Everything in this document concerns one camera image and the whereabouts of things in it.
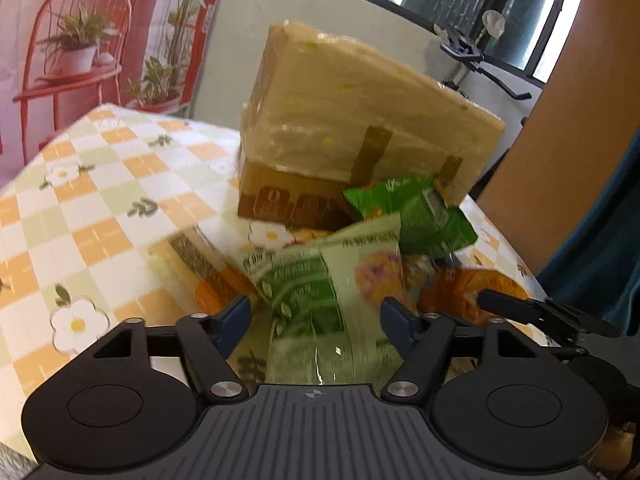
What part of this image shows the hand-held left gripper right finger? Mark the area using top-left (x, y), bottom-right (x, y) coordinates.
top-left (379, 296), bottom-right (548, 404)

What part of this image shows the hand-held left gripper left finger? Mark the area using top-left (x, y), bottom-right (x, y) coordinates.
top-left (92, 294), bottom-right (251, 402)

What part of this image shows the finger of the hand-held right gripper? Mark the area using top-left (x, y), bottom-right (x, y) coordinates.
top-left (477, 288), bottom-right (622, 339)

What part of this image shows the orange snack packet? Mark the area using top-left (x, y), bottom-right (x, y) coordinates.
top-left (416, 267), bottom-right (532, 342)

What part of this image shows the light green snack packet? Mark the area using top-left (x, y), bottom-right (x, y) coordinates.
top-left (239, 212), bottom-right (407, 387)

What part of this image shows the beige snack packet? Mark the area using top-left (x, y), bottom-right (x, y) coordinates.
top-left (147, 226), bottom-right (262, 312)

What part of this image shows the person's teal clothing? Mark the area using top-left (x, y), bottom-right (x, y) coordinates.
top-left (536, 130), bottom-right (640, 338)

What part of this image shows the dark green snack packet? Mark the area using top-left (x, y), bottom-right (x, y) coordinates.
top-left (342, 174), bottom-right (478, 257)

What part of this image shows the plastic-wrapped cardboard box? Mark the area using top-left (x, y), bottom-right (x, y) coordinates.
top-left (236, 20), bottom-right (506, 233)

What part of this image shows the black exercise bike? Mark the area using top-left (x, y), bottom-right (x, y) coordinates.
top-left (439, 24), bottom-right (534, 102)

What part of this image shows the white plastic bag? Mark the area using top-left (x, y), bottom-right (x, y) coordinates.
top-left (481, 9), bottom-right (507, 40)

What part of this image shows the wall poster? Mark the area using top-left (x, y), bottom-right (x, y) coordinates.
top-left (0, 0), bottom-right (232, 187)

